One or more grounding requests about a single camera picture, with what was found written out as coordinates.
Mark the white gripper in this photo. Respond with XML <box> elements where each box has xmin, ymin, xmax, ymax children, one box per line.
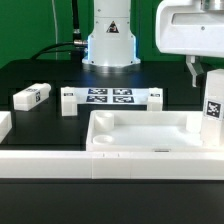
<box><xmin>155</xmin><ymin>0</ymin><xmax>224</xmax><ymax>87</ymax></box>

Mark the white desk top tray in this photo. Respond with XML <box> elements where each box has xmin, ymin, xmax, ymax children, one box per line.
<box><xmin>86</xmin><ymin>110</ymin><xmax>224</xmax><ymax>152</ymax></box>

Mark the white front fence bar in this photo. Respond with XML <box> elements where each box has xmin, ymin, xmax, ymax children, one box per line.
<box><xmin>0</xmin><ymin>150</ymin><xmax>224</xmax><ymax>180</ymax></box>

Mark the white marker base bracket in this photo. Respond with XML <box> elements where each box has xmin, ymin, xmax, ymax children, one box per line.
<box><xmin>61</xmin><ymin>87</ymin><xmax>163</xmax><ymax>116</ymax></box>

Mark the white thin cable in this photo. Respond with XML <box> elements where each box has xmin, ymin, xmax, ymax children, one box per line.
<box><xmin>51</xmin><ymin>0</ymin><xmax>60</xmax><ymax>61</ymax></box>

